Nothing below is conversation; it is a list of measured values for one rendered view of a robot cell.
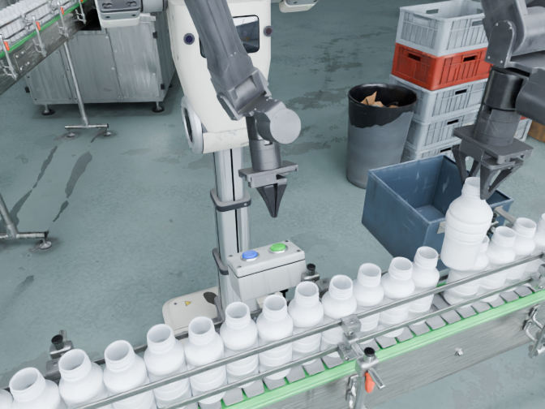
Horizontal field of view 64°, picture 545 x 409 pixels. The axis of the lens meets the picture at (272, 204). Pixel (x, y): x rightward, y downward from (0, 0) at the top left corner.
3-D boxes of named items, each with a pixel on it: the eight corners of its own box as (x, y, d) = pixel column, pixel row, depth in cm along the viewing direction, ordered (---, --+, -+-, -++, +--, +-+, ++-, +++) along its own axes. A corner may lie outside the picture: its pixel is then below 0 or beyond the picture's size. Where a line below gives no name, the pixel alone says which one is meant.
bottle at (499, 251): (501, 291, 92) (527, 230, 83) (491, 308, 89) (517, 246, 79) (473, 278, 96) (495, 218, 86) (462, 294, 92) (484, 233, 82)
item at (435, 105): (424, 123, 294) (431, 92, 281) (384, 103, 323) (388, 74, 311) (485, 106, 318) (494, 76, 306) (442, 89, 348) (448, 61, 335)
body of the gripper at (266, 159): (299, 174, 81) (295, 134, 79) (248, 185, 78) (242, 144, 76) (286, 169, 87) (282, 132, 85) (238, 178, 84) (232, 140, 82)
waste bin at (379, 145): (359, 200, 298) (371, 112, 261) (328, 169, 332) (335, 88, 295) (414, 187, 312) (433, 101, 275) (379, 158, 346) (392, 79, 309)
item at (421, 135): (417, 152, 307) (422, 123, 295) (379, 130, 337) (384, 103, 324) (477, 135, 331) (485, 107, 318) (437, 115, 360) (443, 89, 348)
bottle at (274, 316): (266, 347, 81) (265, 284, 71) (296, 359, 79) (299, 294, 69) (251, 374, 76) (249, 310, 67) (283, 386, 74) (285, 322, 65)
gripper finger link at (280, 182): (292, 218, 83) (286, 170, 80) (257, 226, 80) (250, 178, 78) (279, 210, 89) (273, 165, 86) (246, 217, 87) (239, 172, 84)
